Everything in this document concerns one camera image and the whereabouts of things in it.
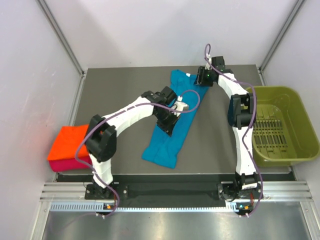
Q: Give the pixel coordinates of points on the grey slotted cable duct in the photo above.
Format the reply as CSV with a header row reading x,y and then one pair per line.
x,y
104,207

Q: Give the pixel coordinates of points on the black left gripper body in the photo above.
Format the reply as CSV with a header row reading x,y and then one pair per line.
x,y
165,119

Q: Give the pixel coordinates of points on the orange folded t shirt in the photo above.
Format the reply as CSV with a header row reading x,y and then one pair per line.
x,y
66,143

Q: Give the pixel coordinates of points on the aluminium frame rail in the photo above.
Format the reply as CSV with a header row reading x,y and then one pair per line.
x,y
63,191

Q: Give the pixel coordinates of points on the blue t shirt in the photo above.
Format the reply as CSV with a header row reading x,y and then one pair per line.
x,y
163,150

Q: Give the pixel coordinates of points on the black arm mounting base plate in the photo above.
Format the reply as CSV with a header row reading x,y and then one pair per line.
x,y
166,190

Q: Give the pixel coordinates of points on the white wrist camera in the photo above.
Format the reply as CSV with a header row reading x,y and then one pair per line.
x,y
208,59
179,106

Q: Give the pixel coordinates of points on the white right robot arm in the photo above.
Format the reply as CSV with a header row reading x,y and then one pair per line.
x,y
241,116

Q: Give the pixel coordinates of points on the pink folded t shirt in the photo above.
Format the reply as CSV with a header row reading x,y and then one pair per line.
x,y
68,164

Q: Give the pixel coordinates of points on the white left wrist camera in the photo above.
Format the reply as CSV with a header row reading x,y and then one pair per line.
x,y
179,106

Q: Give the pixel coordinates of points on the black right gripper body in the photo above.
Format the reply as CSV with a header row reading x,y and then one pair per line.
x,y
204,77

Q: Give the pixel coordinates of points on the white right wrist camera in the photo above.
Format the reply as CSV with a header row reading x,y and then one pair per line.
x,y
208,59

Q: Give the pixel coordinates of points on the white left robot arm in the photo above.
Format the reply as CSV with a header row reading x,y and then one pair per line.
x,y
101,145

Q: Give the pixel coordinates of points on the olive green plastic basket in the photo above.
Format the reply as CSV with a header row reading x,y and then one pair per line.
x,y
283,134

